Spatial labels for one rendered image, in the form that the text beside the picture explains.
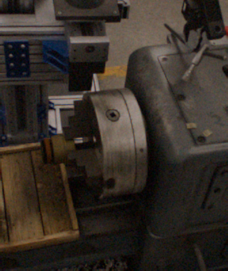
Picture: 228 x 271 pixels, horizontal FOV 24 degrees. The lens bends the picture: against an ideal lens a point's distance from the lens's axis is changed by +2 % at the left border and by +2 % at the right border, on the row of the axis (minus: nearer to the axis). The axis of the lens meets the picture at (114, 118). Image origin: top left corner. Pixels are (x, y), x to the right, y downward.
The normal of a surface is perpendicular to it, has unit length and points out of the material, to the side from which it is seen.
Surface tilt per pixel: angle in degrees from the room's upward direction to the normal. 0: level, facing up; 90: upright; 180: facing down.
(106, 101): 9
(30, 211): 0
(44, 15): 0
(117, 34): 0
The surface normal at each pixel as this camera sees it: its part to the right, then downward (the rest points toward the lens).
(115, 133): 0.20, -0.19
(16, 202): 0.09, -0.67
